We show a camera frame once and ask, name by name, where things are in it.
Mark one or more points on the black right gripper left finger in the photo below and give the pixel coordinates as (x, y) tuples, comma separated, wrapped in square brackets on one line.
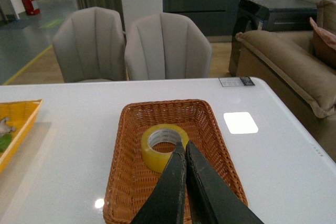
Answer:
[(166, 202)]

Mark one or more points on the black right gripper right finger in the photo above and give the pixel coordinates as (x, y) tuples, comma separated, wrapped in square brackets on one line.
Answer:
[(211, 200)]

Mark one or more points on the yellow packing tape roll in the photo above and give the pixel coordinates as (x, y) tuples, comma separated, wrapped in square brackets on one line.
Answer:
[(157, 134)]

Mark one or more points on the brown wicker basket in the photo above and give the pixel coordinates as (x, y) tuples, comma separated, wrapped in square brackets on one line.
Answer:
[(131, 182)]

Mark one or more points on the yellow woven tray basket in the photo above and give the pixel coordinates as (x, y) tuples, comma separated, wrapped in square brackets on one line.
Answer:
[(20, 118)]

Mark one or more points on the black label sticker on table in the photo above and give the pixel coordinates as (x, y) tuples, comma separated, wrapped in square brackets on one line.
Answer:
[(236, 82)]

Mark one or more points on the grey upholstered chair right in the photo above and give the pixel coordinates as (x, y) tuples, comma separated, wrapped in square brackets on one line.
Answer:
[(166, 46)]

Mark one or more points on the grey upholstered chair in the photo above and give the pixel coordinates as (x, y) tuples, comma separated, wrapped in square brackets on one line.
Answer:
[(89, 46), (166, 46)]

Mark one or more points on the grey upholstered chair left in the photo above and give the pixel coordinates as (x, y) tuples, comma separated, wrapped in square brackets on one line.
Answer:
[(89, 46)]

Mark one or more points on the pink cushion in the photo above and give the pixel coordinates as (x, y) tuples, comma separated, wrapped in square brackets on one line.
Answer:
[(324, 44)]

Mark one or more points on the black cabinet appliance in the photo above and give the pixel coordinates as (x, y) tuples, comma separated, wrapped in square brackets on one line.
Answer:
[(269, 15)]

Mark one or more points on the red bin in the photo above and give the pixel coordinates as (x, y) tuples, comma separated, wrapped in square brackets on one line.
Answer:
[(31, 7)]

